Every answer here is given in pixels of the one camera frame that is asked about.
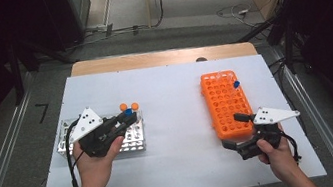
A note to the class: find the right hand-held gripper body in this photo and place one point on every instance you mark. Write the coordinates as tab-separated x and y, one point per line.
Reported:
275	114

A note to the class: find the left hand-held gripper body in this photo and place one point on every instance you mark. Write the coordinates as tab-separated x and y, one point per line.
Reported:
86	123

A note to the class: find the orange-capped test tube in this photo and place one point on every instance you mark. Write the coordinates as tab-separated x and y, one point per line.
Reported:
135	106
123	106

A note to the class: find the metal test tube rack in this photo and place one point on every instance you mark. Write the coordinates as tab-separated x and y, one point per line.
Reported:
135	140

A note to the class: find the orange plastic test tube rack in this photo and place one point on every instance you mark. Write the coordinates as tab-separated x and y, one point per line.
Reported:
219	98

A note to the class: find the person's right hand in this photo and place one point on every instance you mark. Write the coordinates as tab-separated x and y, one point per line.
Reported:
280	161

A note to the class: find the person's left hand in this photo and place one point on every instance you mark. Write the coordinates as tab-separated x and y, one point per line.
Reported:
96	172

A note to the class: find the white table board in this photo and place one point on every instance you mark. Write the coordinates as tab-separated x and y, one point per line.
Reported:
159	84

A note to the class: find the wooden table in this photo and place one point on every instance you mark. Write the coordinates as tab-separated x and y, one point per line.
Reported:
149	59

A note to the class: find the black metal stand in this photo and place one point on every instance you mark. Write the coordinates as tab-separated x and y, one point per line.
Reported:
16	76
288	44

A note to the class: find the dark table grommet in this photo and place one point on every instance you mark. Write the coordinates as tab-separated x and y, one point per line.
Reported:
201	59

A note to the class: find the grey cabinet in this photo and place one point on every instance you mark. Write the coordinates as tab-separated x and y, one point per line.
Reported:
79	6

